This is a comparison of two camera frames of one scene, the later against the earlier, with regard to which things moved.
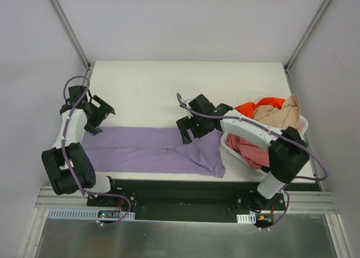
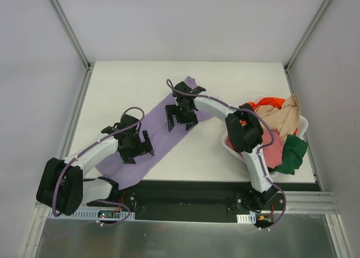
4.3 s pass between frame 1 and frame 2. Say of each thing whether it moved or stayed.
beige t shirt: stayed
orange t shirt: stayed
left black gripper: moved
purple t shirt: moved
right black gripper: moved
